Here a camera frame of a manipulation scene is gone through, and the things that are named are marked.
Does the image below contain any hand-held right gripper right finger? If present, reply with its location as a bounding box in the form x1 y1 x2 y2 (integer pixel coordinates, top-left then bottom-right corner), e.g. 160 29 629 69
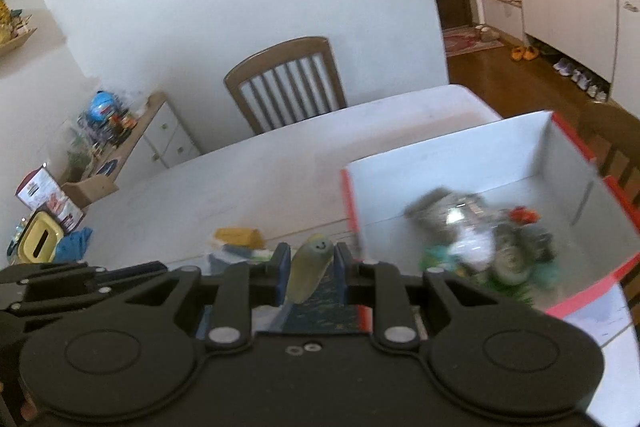
334 242 563 349

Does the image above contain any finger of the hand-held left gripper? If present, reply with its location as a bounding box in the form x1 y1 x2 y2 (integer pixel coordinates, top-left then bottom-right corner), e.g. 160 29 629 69
0 261 169 286
0 285 113 333

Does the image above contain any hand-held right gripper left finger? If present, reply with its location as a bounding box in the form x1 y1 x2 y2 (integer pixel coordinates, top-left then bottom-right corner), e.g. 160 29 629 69
55 243 292 349

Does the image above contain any pale yellow soft toy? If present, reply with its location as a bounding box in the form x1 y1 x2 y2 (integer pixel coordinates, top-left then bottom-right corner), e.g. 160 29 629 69
287 234 335 306

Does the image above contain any red and white shoe box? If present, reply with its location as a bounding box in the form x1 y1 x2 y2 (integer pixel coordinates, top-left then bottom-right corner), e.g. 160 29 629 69
341 109 640 321

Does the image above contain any blue cloth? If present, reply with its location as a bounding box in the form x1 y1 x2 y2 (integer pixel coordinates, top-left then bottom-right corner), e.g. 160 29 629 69
54 227 95 264

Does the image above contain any yellow slotted box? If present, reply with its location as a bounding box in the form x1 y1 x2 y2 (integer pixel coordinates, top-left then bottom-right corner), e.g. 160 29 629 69
19 212 66 264

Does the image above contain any yellow cardboard box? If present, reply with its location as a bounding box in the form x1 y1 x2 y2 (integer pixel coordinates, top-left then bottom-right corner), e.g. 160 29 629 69
214 227 266 251

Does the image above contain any red and white carton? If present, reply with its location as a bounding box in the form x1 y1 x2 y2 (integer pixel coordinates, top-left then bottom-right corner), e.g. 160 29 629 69
15 166 86 233

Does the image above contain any silver foil packet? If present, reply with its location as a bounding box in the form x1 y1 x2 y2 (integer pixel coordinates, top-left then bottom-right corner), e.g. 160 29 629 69
404 188 497 259

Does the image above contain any green tassel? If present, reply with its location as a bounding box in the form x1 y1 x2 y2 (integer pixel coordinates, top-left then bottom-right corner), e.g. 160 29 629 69
487 274 534 304

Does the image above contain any wood-topped white sideboard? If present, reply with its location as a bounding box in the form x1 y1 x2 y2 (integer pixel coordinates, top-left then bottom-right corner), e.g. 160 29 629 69
60 91 202 208

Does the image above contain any blue round toy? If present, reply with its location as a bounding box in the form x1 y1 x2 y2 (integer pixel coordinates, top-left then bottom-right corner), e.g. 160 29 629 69
87 91 121 122

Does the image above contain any small red ornament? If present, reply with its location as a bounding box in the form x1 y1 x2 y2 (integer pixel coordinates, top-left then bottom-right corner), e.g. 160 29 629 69
507 206 542 226

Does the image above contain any wooden slat-back chair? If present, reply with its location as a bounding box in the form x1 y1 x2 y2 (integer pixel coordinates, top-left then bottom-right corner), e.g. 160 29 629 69
223 37 349 136

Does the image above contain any red patterned rug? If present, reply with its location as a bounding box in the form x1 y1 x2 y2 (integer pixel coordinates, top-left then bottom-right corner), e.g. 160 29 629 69
442 27 506 58

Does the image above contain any dark wooden chair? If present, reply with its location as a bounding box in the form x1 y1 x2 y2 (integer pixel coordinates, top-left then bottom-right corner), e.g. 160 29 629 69
577 102 640 208

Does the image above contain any white shoe bench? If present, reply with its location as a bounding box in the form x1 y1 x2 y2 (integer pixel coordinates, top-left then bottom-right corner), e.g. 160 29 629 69
481 0 526 44

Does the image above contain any row of white shoes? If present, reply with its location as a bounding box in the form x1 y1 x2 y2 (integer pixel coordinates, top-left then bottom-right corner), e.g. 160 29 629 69
552 57 609 104

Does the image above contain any white two-door cabinet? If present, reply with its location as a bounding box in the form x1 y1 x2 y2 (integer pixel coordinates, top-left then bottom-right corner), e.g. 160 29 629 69
514 0 622 86

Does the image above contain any white cabinet with stickers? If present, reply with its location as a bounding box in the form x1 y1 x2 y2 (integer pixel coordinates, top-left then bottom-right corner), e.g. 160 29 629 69
611 0 640 118

